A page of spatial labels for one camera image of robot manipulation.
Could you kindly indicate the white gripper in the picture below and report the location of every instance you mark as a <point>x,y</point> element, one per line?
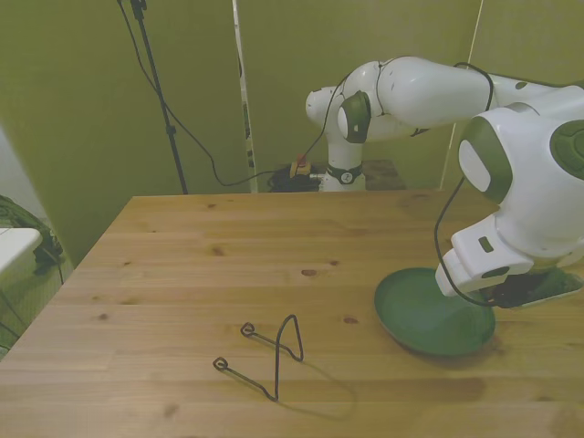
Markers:
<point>470,264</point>

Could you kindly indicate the dark green round plate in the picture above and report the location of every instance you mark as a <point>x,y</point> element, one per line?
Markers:
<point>424,319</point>

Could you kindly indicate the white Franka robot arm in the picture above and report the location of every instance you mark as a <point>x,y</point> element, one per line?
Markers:
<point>424,91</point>

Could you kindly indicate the white slanted pole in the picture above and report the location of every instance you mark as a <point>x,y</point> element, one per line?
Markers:
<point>461,100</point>

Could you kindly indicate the yellow emergency stop button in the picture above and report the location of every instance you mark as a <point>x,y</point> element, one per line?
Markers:
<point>300,168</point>

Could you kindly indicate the black tripod stand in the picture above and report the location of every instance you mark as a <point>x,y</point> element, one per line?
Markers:
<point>171,132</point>

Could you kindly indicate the white side table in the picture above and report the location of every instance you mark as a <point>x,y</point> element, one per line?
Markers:
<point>13,246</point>

